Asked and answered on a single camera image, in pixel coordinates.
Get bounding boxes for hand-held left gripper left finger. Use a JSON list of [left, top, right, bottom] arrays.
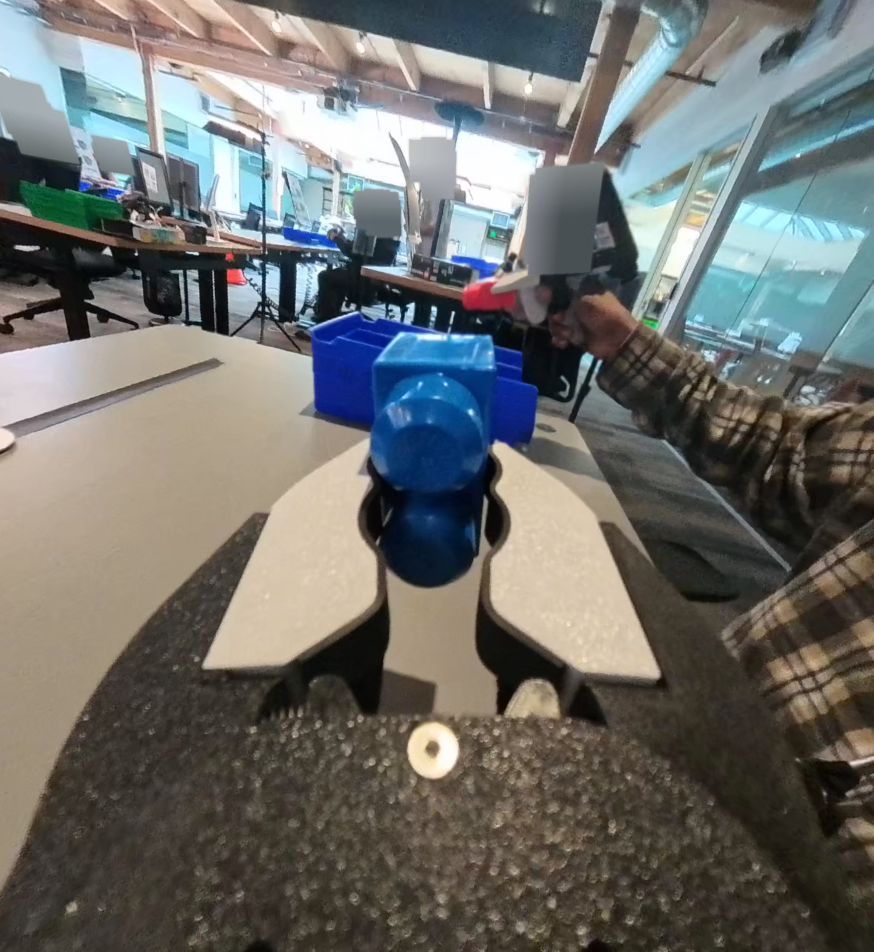
[[202, 446, 393, 676]]

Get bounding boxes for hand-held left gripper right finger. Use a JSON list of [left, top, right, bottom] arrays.
[[476, 441, 665, 685]]

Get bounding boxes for red one-stud mega block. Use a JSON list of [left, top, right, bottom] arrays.
[[461, 280, 520, 313]]

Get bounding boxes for blue two-stud mega block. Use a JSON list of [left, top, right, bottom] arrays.
[[369, 332, 499, 589]]

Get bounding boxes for blue plastic bin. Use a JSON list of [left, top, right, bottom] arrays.
[[311, 312, 541, 447]]

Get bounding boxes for person's right hand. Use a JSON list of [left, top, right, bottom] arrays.
[[569, 292, 643, 363]]

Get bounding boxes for black round lamp on pole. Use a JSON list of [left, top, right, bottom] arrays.
[[434, 100, 486, 202]]

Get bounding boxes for black tripod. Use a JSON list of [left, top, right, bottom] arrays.
[[229, 126, 304, 352]]

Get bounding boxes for person's plaid-shirted torso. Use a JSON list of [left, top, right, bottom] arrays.
[[723, 487, 874, 931]]

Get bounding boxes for black mesh chair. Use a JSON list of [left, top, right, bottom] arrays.
[[141, 269, 185, 324]]

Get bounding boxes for black computer monitors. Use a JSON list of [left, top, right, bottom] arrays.
[[133, 146, 203, 220]]

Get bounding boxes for stack of green bins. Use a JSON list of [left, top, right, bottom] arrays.
[[19, 180, 125, 233]]

